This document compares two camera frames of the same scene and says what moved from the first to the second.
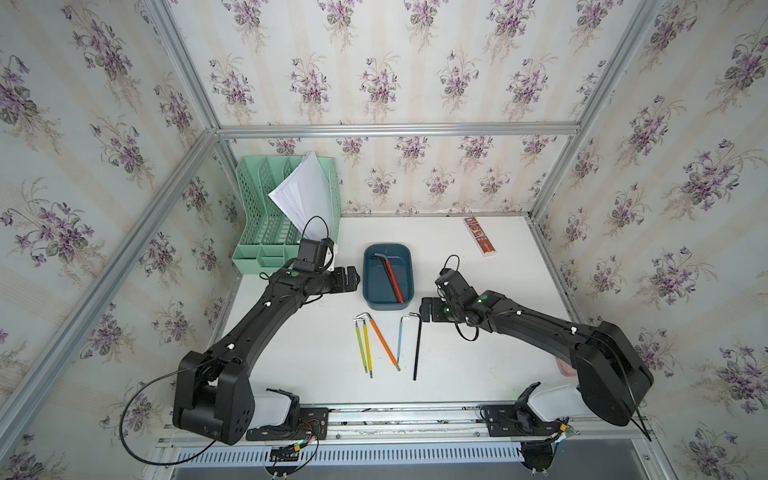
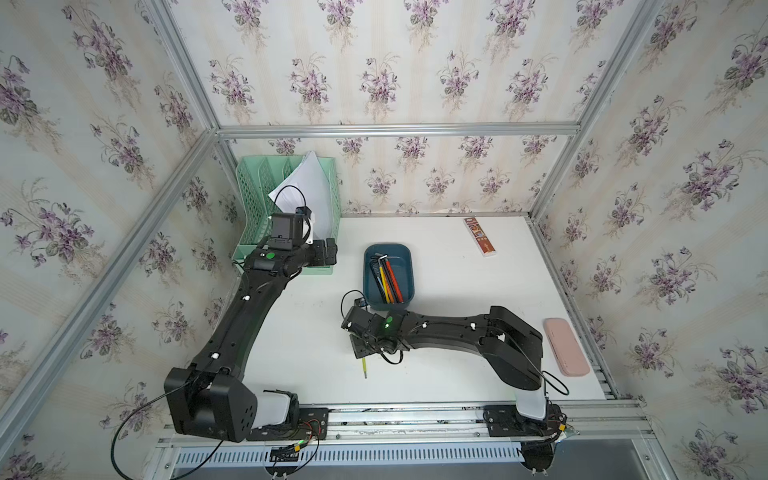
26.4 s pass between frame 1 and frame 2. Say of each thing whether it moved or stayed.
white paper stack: stayed
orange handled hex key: moved
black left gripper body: moved
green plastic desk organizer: stayed
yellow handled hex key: moved
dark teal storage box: stayed
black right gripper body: moved
